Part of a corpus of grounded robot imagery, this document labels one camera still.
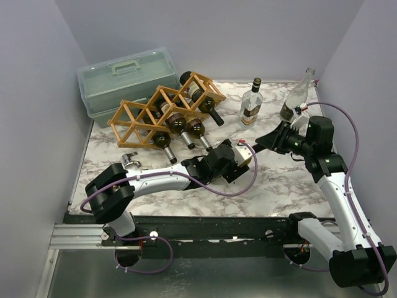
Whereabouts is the clear square liquor bottle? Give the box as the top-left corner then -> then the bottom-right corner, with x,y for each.
239,78 -> 264,129

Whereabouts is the green wine bottle silver neck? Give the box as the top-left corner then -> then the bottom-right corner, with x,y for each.
187,117 -> 213,152

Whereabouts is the clear glass bottle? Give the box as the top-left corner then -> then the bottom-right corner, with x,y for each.
280,67 -> 315,122

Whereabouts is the green wine bottle black neck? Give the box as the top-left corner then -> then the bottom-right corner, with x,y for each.
167,112 -> 195,150

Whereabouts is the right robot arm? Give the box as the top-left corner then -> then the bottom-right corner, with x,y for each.
254,116 -> 396,287

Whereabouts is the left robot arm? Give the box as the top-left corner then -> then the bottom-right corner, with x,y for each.
81,140 -> 253,245

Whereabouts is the wine bottle in rack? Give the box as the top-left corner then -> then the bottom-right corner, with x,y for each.
154,97 -> 169,116

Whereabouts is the wooden wine rack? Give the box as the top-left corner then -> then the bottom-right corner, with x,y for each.
108,71 -> 226,148

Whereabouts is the green plastic toolbox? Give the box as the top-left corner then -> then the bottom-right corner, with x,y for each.
77,47 -> 180,128

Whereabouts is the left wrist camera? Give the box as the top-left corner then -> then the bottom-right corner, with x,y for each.
232,140 -> 253,168

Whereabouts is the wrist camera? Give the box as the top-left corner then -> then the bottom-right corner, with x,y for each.
290,103 -> 309,130
232,140 -> 253,168

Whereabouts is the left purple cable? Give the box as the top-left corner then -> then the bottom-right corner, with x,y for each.
80,141 -> 259,274

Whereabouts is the purple cable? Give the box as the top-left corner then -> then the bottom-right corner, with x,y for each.
283,102 -> 390,296
80,141 -> 259,274

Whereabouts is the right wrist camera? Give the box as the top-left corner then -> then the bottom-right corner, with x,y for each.
290,103 -> 309,130

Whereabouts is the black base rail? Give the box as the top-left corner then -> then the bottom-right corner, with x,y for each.
102,215 -> 323,260

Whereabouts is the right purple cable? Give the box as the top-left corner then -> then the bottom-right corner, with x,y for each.
283,102 -> 390,296

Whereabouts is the aluminium rail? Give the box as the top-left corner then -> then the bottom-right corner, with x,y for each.
49,222 -> 109,251

